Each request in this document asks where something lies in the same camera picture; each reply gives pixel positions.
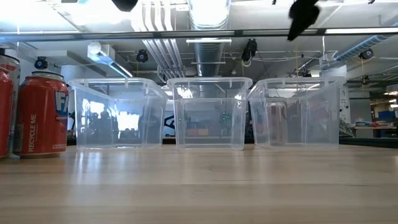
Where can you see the white cylindrical ceiling lamp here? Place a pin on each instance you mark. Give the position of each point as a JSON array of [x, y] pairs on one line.
[[94, 47]]

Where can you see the background work table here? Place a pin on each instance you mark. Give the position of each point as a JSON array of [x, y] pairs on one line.
[[373, 127]]

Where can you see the clear plastic bin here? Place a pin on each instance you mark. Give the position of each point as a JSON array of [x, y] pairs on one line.
[[304, 130], [210, 124], [118, 124]]

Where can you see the silver ventilation duct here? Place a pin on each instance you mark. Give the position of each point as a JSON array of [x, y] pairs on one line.
[[209, 56]]

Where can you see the red Fanta can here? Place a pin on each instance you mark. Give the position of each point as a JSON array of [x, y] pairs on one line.
[[4, 118], [37, 118]]

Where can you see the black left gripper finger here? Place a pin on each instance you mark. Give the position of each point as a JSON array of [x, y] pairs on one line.
[[124, 4]]

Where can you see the black ceiling spotlight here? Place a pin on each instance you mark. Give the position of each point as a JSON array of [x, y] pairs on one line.
[[142, 56], [249, 49], [366, 53], [40, 63]]

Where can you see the blue box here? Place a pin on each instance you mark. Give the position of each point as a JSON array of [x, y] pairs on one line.
[[387, 114]]

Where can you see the blue ceiling duct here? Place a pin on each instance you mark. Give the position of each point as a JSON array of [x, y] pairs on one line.
[[360, 46]]

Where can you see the white ceiling conduit bundle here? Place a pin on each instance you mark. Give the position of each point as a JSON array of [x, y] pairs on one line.
[[161, 49]]

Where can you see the fluorescent tube light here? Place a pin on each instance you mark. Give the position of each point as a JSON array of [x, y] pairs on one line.
[[208, 40]]

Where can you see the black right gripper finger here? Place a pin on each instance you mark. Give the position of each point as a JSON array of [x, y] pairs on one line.
[[303, 15]]

